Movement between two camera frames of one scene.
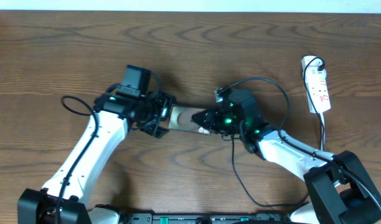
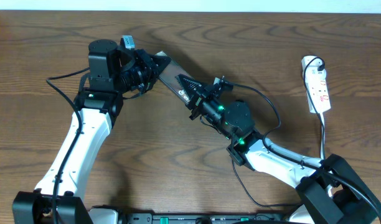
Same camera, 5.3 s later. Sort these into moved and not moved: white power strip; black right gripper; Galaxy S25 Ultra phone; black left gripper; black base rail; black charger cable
Moved: black left gripper; Galaxy S25 Ultra phone; black right gripper
Not moved: white power strip; black base rail; black charger cable
